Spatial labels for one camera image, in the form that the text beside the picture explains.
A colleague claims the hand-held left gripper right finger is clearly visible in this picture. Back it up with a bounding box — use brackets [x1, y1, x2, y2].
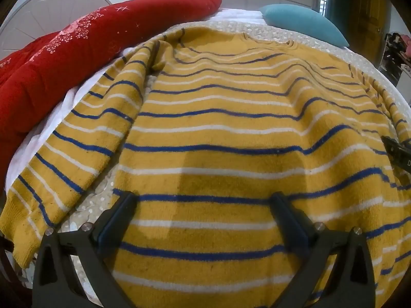
[269, 192, 377, 308]

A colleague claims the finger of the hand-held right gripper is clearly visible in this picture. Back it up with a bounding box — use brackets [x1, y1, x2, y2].
[381, 136, 411, 171]

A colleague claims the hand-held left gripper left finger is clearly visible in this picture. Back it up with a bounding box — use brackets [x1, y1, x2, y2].
[31, 191, 139, 308]

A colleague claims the yellow striped knit sweater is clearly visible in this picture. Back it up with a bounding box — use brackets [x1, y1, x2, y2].
[0, 27, 411, 308]

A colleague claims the beige dotted quilted bedspread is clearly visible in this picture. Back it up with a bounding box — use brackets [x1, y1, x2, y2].
[19, 19, 411, 308]

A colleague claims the cluttered shelf rack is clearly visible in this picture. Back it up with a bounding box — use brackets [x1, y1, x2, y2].
[382, 32, 411, 84]

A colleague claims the white pink sheet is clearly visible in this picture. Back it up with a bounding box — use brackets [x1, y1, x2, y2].
[6, 6, 267, 196]

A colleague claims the brown wooden door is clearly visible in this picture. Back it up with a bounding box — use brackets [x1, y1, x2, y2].
[348, 0, 390, 55]

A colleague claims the teal pillow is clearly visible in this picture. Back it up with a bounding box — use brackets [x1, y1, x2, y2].
[258, 4, 350, 48]

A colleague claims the red floral blanket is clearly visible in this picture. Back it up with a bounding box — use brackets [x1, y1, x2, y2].
[0, 0, 223, 180]

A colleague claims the white bed headboard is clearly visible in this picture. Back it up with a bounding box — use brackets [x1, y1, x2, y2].
[0, 0, 113, 60]

